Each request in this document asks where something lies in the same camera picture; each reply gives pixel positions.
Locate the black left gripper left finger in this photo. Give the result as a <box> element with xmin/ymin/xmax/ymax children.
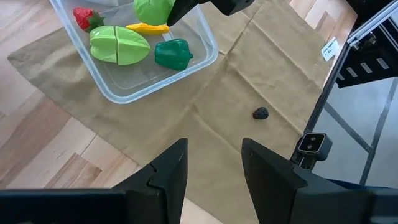
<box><xmin>111</xmin><ymin>138</ymin><xmax>189</xmax><ymax>224</ymax></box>

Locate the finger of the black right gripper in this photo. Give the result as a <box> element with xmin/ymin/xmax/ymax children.
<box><xmin>167</xmin><ymin>0</ymin><xmax>203</xmax><ymax>27</ymax></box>

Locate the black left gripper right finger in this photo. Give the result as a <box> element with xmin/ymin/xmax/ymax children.
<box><xmin>241</xmin><ymin>138</ymin><xmax>374</xmax><ymax>224</ymax></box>

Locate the light green round toy vegetable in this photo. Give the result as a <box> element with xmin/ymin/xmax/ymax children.
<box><xmin>133</xmin><ymin>0</ymin><xmax>177</xmax><ymax>26</ymax></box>

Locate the yellow toy pepper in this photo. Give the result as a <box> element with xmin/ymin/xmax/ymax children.
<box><xmin>126</xmin><ymin>22</ymin><xmax>170</xmax><ymax>35</ymax></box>

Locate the dark green toy bell pepper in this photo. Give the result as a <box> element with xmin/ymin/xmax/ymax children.
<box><xmin>154</xmin><ymin>38</ymin><xmax>194</xmax><ymax>72</ymax></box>

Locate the small toy blackberry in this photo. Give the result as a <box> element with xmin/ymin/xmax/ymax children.
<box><xmin>252</xmin><ymin>106</ymin><xmax>270</xmax><ymax>121</ymax></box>

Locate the light green toy star fruit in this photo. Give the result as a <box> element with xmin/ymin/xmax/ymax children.
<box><xmin>89</xmin><ymin>25</ymin><xmax>151</xmax><ymax>66</ymax></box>

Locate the red toy strawberry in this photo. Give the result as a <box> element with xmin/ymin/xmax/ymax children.
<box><xmin>73</xmin><ymin>7</ymin><xmax>106</xmax><ymax>34</ymax></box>

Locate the clear plastic tupperware container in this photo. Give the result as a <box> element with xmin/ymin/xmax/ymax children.
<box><xmin>49</xmin><ymin>0</ymin><xmax>220</xmax><ymax>105</ymax></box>

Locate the tan cloth mat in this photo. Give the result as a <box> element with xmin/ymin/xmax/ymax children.
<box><xmin>6</xmin><ymin>0</ymin><xmax>335</xmax><ymax>224</ymax></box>

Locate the white label tag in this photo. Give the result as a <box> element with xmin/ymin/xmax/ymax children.
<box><xmin>320</xmin><ymin>36</ymin><xmax>341</xmax><ymax>62</ymax></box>

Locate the small black table camera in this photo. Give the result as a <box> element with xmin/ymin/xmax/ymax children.
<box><xmin>297</xmin><ymin>132</ymin><xmax>333</xmax><ymax>162</ymax></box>

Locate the black aluminium table frame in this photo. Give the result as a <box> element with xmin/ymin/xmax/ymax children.
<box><xmin>289</xmin><ymin>0</ymin><xmax>398</xmax><ymax>187</ymax></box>

